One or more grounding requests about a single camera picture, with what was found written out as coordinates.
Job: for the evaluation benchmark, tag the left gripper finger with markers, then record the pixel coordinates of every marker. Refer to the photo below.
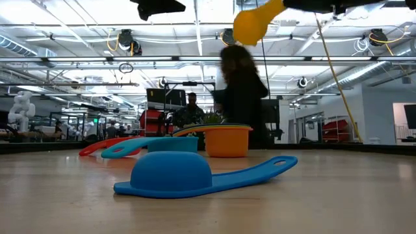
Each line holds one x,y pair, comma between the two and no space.
156,6

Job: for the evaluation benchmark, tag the rack with red bins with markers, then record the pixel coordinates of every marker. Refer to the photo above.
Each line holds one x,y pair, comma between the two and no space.
336,126

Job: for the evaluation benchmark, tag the potted succulent plant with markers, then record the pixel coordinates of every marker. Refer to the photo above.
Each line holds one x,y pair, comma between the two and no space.
213,117

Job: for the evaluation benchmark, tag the orange measuring cup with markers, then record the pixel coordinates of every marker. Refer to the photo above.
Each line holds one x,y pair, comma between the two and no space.
227,143

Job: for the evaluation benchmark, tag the black flat screen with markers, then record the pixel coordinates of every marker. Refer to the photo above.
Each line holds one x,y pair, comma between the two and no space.
274,112

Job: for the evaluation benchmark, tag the teal measuring cup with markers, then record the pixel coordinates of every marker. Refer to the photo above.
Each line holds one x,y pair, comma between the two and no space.
172,144

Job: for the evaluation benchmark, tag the black monitors on stand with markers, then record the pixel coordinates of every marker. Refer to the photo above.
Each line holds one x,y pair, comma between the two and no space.
165,97

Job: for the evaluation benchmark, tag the red measuring cup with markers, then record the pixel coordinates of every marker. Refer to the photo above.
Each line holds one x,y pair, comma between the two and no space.
97,147

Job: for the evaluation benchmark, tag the dark wall monitor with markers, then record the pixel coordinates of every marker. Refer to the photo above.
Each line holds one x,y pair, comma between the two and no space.
410,115

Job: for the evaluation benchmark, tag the red tool cabinet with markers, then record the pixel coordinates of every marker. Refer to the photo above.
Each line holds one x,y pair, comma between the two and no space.
152,122

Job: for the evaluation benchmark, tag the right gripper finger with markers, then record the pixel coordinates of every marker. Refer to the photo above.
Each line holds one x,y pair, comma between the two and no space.
325,5

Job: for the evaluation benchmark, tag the black aluminium table frame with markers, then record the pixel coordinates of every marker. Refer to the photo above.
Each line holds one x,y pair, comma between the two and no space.
32,148

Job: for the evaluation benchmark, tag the blue measuring cup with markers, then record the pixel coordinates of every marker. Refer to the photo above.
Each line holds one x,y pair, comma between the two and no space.
169,175

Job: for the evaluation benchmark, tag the yellow measuring cup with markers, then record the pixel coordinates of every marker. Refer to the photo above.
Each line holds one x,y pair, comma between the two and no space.
253,26

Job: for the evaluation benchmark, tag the person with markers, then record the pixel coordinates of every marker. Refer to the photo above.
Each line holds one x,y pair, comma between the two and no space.
190,113
111,130
242,97

